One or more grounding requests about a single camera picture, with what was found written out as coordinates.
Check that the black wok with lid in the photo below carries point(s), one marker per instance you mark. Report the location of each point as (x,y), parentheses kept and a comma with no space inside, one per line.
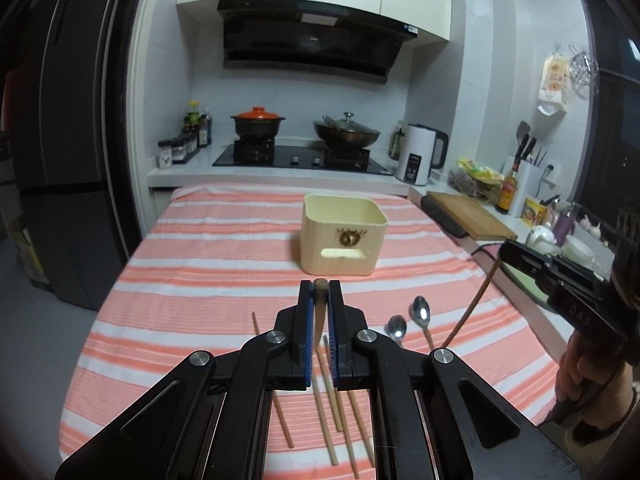
(345,132)

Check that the white spice jar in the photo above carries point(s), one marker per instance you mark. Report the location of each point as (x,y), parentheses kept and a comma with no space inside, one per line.
(164,154)

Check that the left metal spoon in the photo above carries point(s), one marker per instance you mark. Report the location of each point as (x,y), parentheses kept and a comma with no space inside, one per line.
(396,328)

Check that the yellow seasoning box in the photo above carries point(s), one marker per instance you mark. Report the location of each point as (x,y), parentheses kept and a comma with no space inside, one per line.
(533,212)

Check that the green drying mat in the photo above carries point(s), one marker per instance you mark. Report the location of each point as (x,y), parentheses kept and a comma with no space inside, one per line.
(520,289)

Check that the cream wooden utensil box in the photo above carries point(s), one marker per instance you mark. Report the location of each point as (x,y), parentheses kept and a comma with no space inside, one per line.
(340,235)

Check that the hanging paper bag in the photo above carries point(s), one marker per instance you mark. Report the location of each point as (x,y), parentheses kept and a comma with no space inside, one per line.
(553,85)

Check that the black range hood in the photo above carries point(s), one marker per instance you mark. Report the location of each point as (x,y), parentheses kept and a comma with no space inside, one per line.
(312,37)

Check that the white knife holder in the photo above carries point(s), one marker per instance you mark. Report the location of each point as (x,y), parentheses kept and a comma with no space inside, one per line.
(528,178)

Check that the spice jar rack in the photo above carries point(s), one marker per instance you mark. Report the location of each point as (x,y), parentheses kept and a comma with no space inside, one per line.
(184,148)

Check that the wooden cutting board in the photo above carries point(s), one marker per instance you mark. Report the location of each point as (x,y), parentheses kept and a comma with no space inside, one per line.
(468,213)

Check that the yellow snack bag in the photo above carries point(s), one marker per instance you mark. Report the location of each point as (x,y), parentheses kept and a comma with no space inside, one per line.
(480,172)

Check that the condiment bottles group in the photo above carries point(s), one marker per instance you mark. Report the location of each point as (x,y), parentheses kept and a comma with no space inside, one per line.
(199,123)

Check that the brown sauce bottle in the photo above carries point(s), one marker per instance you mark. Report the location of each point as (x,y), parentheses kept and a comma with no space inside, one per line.
(509,187)

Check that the person right hand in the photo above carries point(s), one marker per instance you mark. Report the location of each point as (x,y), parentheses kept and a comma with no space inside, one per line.
(582,366)

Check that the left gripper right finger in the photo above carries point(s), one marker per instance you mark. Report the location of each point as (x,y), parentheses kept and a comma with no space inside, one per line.
(349,367)

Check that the white electric kettle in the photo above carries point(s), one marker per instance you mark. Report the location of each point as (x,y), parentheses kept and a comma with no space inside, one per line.
(424,149)

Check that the black gas stove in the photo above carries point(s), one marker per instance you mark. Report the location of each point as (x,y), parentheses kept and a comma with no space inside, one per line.
(316,156)

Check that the right metal spoon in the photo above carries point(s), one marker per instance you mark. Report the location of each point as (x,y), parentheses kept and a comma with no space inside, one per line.
(420,312)

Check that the white teapot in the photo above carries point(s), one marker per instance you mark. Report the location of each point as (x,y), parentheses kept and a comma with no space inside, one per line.
(542,240)

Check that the black refrigerator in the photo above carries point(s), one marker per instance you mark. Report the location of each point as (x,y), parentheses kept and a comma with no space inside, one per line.
(65,64)

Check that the black clay pot orange lid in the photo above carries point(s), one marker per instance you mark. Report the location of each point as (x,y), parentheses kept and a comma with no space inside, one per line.
(257,122)

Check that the glass oil bottle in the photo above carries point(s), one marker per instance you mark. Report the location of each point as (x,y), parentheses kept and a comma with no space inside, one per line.
(396,141)

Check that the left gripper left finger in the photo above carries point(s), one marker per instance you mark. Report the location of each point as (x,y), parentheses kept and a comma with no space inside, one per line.
(293,362)

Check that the metal spoon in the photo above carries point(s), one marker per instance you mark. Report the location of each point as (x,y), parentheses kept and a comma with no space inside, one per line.
(396,328)
(420,312)

